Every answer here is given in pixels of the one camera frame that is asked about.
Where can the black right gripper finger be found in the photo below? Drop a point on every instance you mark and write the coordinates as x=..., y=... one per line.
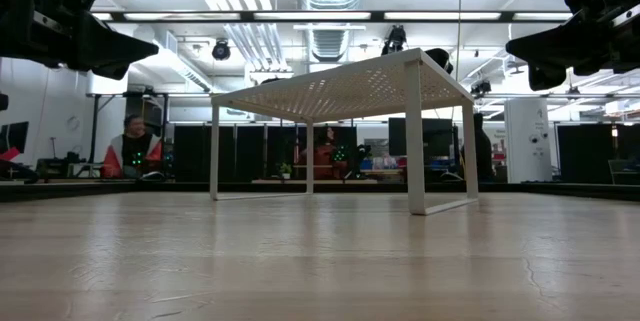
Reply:
x=550, y=43

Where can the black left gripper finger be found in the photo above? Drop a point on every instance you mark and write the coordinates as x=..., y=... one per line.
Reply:
x=115, y=46

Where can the black ceiling spotlight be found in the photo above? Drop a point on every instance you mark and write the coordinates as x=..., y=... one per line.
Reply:
x=221, y=51
x=481, y=87
x=396, y=38

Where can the white round column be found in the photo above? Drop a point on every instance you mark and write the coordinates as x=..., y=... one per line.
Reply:
x=527, y=136

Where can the person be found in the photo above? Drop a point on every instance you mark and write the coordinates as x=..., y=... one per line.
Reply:
x=485, y=151
x=327, y=153
x=132, y=148

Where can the black room partition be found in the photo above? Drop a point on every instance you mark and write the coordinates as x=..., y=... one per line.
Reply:
x=250, y=153
x=585, y=153

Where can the black computer monitor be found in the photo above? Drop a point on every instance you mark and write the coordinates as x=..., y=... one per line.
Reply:
x=14, y=136

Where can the black overhead light bar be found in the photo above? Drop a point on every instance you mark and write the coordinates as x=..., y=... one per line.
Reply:
x=246, y=16

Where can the red flat object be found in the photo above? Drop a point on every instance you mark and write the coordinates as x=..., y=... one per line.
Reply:
x=7, y=154

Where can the white perforated metal shelf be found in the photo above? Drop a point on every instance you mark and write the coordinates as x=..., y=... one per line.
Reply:
x=414, y=136

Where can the small green potted plant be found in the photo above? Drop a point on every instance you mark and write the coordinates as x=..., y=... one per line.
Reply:
x=285, y=171

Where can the background robot with green lights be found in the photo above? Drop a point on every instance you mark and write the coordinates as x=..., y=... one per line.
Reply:
x=357, y=156

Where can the round wall clock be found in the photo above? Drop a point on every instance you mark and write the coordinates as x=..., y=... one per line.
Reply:
x=73, y=123

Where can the black aluminium table frame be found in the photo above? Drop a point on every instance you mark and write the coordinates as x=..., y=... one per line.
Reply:
x=575, y=190

